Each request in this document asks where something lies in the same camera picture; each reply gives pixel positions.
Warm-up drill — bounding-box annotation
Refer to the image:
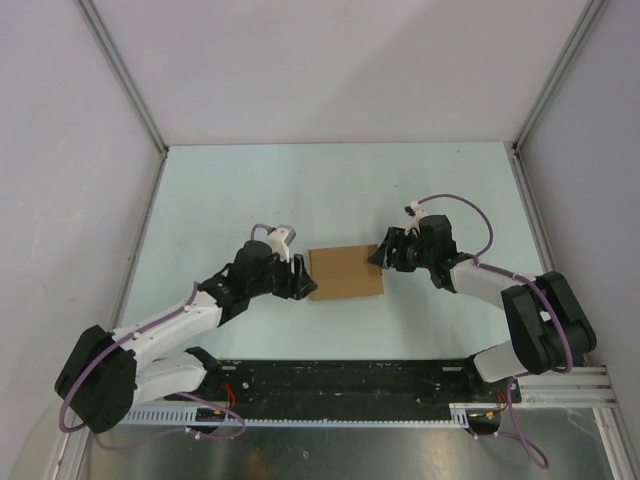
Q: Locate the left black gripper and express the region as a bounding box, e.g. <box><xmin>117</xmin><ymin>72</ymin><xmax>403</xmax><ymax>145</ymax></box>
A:
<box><xmin>247</xmin><ymin>249</ymin><xmax>317</xmax><ymax>300</ymax></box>

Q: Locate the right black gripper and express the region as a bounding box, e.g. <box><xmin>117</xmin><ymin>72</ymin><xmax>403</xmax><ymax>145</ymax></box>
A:
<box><xmin>367</xmin><ymin>226</ymin><xmax>434</xmax><ymax>273</ymax></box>

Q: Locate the brown cardboard box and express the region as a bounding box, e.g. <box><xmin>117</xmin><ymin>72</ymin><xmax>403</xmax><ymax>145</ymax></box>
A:
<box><xmin>309</xmin><ymin>244</ymin><xmax>384</xmax><ymax>301</ymax></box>

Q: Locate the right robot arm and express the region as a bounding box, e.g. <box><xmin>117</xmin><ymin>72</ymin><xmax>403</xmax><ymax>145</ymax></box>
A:
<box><xmin>368</xmin><ymin>215</ymin><xmax>597</xmax><ymax>401</ymax></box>

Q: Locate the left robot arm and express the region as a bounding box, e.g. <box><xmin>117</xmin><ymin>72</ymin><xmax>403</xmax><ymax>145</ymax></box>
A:
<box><xmin>54</xmin><ymin>240</ymin><xmax>317</xmax><ymax>434</ymax></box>

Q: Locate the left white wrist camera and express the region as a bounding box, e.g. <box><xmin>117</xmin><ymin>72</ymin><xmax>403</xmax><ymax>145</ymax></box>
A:
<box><xmin>266</xmin><ymin>225</ymin><xmax>296</xmax><ymax>262</ymax></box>

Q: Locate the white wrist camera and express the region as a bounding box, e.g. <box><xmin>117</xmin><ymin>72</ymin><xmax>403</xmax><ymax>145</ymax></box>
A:
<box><xmin>404</xmin><ymin>201</ymin><xmax>428</xmax><ymax>235</ymax></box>
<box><xmin>266</xmin><ymin>225</ymin><xmax>296</xmax><ymax>262</ymax></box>

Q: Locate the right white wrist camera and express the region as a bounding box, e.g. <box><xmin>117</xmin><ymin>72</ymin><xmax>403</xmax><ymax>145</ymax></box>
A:
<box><xmin>404</xmin><ymin>201</ymin><xmax>428</xmax><ymax>235</ymax></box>

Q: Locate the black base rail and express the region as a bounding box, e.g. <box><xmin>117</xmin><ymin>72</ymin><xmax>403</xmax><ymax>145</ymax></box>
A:
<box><xmin>193</xmin><ymin>360</ymin><xmax>521</xmax><ymax>420</ymax></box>

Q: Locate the grey slotted cable duct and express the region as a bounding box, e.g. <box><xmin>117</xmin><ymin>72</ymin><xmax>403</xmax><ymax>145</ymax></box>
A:
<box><xmin>119</xmin><ymin>403</ymin><xmax>469</xmax><ymax>429</ymax></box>

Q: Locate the aluminium frame rail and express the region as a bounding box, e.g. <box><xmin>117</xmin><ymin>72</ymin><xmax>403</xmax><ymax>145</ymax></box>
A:
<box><xmin>517</xmin><ymin>367</ymin><xmax>618</xmax><ymax>409</ymax></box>

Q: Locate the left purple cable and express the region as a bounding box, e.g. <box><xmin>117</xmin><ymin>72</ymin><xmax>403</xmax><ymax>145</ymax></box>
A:
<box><xmin>59</xmin><ymin>223</ymin><xmax>274</xmax><ymax>451</ymax></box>

